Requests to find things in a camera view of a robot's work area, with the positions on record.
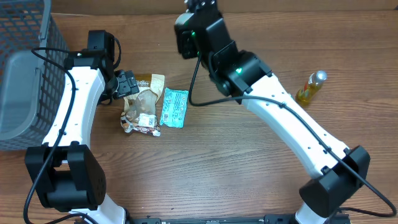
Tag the grey plastic mesh basket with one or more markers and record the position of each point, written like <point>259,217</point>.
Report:
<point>31,86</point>

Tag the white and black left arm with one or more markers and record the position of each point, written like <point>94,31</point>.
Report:
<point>65,174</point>

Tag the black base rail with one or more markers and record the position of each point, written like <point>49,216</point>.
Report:
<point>217,221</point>

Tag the teal wet wipes pack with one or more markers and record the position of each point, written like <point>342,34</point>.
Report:
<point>174,108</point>

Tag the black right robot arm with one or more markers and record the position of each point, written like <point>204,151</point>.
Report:
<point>336,171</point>

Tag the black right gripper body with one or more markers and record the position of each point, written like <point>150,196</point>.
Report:
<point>189,45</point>

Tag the brown snack bag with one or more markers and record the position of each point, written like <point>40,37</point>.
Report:
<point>139,113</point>

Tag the yellow liquid bottle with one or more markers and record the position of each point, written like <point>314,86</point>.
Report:
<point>312,86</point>

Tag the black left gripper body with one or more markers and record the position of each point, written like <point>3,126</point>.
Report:
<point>125,84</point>

